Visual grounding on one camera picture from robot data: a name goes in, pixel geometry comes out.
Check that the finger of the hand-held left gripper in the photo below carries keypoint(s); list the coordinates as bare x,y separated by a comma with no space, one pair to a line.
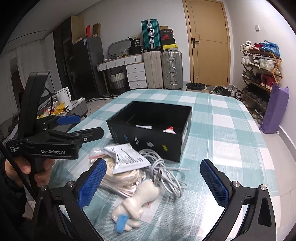
69,119
92,133

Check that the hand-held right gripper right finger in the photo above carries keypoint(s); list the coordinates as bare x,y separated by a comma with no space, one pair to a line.
215,183

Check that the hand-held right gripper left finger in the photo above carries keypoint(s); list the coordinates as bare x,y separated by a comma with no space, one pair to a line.
92,180

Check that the white paper packet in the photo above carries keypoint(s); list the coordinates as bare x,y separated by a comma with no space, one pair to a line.
129,160

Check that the white and blue plush toy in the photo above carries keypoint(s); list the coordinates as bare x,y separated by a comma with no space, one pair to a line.
138,199

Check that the black cardboard box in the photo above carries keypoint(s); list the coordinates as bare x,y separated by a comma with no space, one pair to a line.
148,141

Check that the person's left hand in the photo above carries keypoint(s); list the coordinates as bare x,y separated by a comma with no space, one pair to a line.
23,168

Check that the grey side table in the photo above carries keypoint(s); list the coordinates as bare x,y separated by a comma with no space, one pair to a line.
78,109

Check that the pile of snack packets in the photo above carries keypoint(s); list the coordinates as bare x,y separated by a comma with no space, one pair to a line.
57,109

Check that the small clear zip bag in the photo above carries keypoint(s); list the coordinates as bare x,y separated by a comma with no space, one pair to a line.
97,154

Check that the white electric kettle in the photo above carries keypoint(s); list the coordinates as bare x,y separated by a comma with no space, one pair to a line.
64,95

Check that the white tube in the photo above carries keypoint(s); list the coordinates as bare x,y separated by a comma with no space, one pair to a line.
143,126

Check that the striped laundry basket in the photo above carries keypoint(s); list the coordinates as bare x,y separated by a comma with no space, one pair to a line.
118,83

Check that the black refrigerator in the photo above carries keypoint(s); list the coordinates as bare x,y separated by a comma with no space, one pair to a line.
89,64

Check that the red white sachet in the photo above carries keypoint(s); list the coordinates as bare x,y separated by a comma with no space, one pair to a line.
170,130

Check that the tall black cabinet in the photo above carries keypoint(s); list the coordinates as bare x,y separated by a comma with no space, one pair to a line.
63,46

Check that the white desk with drawers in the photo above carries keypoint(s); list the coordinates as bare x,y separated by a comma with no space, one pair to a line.
136,74

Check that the oval mirror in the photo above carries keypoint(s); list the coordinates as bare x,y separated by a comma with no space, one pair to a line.
118,47

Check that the beige suitcase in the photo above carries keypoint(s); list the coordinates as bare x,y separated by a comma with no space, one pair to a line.
152,69

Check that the pile of shoes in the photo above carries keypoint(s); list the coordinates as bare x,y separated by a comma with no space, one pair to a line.
223,90

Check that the purple bag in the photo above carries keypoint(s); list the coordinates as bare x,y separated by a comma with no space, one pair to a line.
275,109

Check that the black bag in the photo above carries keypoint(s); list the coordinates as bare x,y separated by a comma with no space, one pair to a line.
134,45

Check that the round trash bin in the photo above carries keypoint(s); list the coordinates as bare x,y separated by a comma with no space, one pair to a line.
196,87

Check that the silver suitcase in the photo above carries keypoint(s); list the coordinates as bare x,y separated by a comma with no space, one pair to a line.
172,69

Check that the teal suitcase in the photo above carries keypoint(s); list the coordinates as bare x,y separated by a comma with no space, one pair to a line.
150,34

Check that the stack of shoe boxes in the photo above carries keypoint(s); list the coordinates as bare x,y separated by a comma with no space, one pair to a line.
167,38

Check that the wooden shoe rack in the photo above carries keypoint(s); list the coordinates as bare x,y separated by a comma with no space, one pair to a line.
276,69

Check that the wooden door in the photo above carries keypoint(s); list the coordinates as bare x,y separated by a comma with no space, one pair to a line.
208,46

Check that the blue mesh bag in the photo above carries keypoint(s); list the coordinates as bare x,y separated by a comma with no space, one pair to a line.
270,47

